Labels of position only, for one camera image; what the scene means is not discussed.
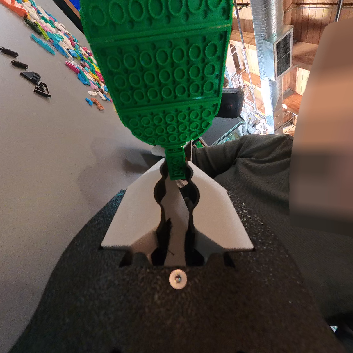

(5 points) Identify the black wedge plate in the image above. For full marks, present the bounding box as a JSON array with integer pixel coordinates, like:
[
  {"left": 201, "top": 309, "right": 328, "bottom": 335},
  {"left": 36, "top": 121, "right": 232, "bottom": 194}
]
[
  {"left": 33, "top": 82, "right": 52, "bottom": 98},
  {"left": 20, "top": 71, "right": 41, "bottom": 85}
]

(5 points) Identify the grey desk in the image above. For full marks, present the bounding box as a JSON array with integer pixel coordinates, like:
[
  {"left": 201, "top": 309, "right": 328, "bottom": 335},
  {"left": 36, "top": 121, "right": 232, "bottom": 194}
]
[{"left": 0, "top": 0, "right": 193, "bottom": 353}]

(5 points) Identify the pile of colourful bricks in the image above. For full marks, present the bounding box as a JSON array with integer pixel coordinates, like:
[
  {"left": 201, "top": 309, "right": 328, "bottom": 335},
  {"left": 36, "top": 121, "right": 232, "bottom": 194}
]
[{"left": 8, "top": 0, "right": 113, "bottom": 111}]

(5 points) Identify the large silver duct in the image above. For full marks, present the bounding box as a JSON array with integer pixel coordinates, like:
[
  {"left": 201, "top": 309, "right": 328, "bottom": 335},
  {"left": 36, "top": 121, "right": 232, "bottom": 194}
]
[{"left": 249, "top": 0, "right": 294, "bottom": 136}]

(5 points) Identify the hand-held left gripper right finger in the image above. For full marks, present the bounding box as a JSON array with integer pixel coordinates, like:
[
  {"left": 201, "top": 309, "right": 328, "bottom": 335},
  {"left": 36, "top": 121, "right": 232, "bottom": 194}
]
[{"left": 184, "top": 162, "right": 254, "bottom": 263}]

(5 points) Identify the metal vent box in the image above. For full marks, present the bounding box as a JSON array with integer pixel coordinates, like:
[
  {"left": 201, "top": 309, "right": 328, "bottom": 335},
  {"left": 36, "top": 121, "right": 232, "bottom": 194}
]
[{"left": 263, "top": 25, "right": 294, "bottom": 81}]

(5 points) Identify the green brick leaf model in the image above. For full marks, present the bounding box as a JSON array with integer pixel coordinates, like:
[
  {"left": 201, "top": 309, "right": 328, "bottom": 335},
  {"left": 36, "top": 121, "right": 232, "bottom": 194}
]
[{"left": 79, "top": 0, "right": 234, "bottom": 181}]

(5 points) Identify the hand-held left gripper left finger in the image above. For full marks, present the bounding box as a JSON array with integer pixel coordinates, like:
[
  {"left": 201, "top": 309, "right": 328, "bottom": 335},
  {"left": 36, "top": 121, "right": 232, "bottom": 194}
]
[{"left": 101, "top": 158, "right": 173, "bottom": 263}]

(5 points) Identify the person's right forearm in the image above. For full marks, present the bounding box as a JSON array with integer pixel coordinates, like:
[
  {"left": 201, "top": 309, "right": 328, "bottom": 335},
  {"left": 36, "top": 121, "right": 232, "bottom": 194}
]
[{"left": 190, "top": 134, "right": 293, "bottom": 193}]

